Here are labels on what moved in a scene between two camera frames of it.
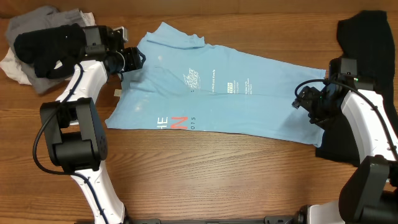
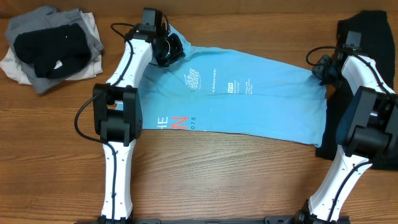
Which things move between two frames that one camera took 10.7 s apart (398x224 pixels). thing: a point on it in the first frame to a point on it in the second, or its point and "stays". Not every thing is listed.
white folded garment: x=13 y=68 stays
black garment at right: x=366 y=37 stays
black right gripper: x=306 y=100 to x=321 y=70
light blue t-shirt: x=183 y=84 stays
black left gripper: x=133 y=62 to x=177 y=51
